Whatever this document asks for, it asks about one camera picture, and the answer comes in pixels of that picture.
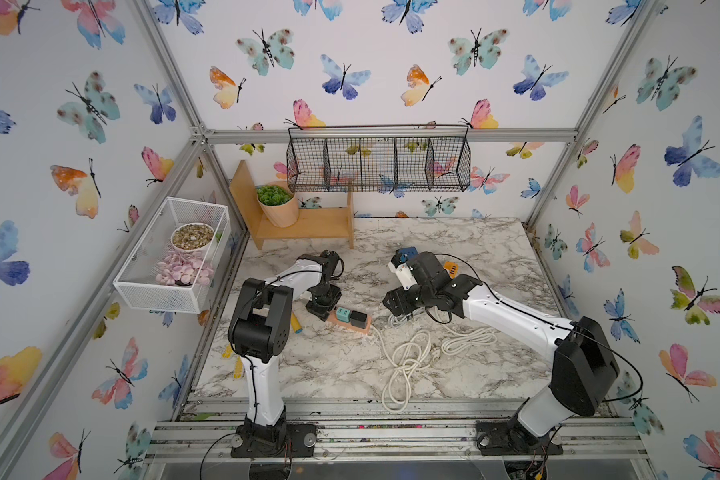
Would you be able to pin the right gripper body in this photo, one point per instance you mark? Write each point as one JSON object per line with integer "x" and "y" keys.
{"x": 409, "y": 299}

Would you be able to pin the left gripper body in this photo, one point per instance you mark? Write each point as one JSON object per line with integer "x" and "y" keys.
{"x": 325, "y": 299}

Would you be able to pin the pink power strip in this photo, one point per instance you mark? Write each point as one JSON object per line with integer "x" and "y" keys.
{"x": 334, "y": 321}

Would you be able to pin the teal plug adapter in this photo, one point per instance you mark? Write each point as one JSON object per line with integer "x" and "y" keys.
{"x": 343, "y": 314}

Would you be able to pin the black plug adapter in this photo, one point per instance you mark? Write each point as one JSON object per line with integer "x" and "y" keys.
{"x": 358, "y": 319}

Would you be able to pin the blue plug adapter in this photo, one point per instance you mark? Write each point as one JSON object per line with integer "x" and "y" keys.
{"x": 403, "y": 255}

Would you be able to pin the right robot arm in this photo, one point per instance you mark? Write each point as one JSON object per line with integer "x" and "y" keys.
{"x": 584, "y": 367}

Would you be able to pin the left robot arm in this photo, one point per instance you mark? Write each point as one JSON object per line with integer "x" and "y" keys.
{"x": 261, "y": 323}

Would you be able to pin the orange power strip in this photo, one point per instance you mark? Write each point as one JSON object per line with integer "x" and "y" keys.
{"x": 451, "y": 268}

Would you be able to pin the wooden shelf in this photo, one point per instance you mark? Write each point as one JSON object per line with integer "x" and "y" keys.
{"x": 322, "y": 223}

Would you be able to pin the potted green plant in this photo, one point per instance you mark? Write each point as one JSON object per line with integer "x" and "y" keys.
{"x": 278, "y": 204}

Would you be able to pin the yellow toy shovel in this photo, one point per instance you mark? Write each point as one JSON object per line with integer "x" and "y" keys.
{"x": 239, "y": 367}

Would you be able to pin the bowl of pebbles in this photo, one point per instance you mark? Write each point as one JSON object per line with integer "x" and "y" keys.
{"x": 192, "y": 237}

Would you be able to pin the pink succulent flowers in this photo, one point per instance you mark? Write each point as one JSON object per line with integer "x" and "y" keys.
{"x": 184, "y": 269}

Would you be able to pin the black wire basket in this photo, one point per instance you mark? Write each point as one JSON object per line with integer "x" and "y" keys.
{"x": 387, "y": 159}

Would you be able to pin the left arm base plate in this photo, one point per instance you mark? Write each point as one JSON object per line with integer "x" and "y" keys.
{"x": 286, "y": 439}

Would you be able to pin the white wire basket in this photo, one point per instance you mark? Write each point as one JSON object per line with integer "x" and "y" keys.
{"x": 136, "y": 283}

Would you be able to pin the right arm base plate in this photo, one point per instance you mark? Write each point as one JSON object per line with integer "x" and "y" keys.
{"x": 506, "y": 438}

